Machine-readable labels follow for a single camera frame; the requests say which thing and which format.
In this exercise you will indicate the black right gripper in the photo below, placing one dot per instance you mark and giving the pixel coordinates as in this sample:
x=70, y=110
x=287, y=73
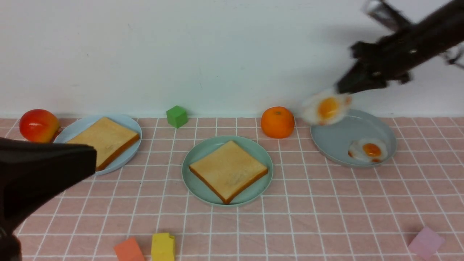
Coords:
x=374, y=68

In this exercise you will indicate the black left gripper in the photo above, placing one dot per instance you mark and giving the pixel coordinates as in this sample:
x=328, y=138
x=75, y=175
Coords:
x=34, y=173

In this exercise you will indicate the fried egg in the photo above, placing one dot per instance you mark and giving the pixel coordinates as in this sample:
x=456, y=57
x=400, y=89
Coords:
x=370, y=150
x=326, y=107

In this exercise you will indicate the toast slice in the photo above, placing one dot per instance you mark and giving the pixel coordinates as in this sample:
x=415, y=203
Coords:
x=228, y=170
x=108, y=138

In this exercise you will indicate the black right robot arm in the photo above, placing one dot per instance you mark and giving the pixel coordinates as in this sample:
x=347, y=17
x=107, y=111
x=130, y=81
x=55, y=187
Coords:
x=433, y=36

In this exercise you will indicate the red apple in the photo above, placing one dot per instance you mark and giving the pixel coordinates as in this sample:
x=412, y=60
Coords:
x=39, y=126

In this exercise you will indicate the light blue plate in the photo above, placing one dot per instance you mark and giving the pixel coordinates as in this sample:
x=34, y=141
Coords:
x=79, y=126

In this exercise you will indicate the grey plate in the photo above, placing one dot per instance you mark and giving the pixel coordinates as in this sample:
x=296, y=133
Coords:
x=343, y=142

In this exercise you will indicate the orange mandarin fruit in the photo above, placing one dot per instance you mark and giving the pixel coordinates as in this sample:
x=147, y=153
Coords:
x=277, y=122

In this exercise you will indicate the orange foam block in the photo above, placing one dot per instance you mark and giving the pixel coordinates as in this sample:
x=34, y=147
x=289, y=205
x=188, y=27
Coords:
x=129, y=250

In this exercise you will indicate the yellow foam block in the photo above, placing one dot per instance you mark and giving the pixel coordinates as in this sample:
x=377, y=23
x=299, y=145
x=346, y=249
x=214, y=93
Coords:
x=163, y=247

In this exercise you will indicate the green foam cube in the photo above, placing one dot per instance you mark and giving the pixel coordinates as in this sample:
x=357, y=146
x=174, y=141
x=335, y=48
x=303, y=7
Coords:
x=177, y=117

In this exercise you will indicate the pink checkered tablecloth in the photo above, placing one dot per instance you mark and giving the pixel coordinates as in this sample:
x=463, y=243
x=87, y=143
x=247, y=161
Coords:
x=313, y=210

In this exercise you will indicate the green centre plate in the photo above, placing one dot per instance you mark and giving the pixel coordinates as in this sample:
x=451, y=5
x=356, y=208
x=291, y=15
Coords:
x=203, y=188

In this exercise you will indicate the pink foam cube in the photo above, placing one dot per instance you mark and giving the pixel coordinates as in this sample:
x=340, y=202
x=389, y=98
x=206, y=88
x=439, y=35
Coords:
x=426, y=243

